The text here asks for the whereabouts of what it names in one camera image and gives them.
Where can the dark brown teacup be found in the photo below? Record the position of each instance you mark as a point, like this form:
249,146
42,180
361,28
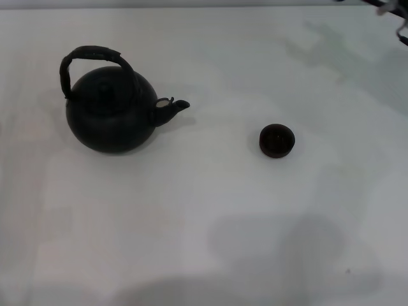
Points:
276,140

